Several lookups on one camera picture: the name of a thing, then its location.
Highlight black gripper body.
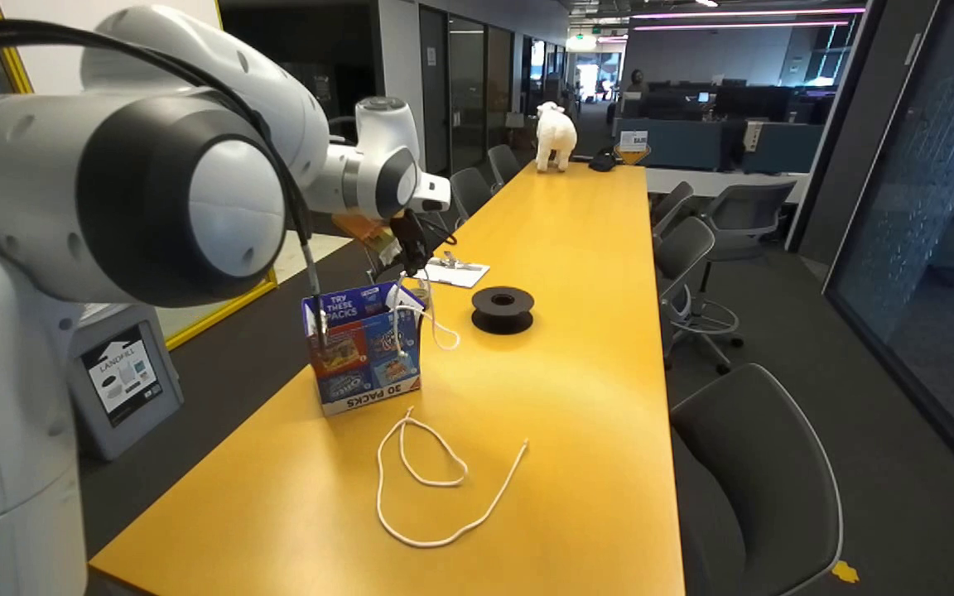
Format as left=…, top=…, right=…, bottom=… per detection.
left=386, top=205, right=460, bottom=269

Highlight blue cardboard box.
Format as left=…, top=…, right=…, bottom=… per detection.
left=297, top=279, right=427, bottom=420

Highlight grey box with label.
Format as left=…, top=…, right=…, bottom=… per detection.
left=58, top=302, right=184, bottom=462

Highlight white paper sheet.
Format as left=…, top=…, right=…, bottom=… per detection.
left=429, top=256, right=492, bottom=291

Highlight grey office chair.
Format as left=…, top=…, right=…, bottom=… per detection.
left=706, top=180, right=799, bottom=248
left=670, top=360, right=847, bottom=596
left=482, top=142, right=524, bottom=187
left=447, top=164, right=492, bottom=222
left=651, top=213, right=747, bottom=375
left=649, top=180, right=696, bottom=238

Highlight black tape roll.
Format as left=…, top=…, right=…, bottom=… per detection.
left=468, top=280, right=537, bottom=335

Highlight dark grey sofa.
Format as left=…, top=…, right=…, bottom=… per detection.
left=617, top=110, right=834, bottom=174

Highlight white side table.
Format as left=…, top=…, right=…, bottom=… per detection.
left=646, top=163, right=813, bottom=207

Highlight yellowish wrist camera box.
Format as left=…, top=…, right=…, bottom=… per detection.
left=331, top=213, right=391, bottom=244

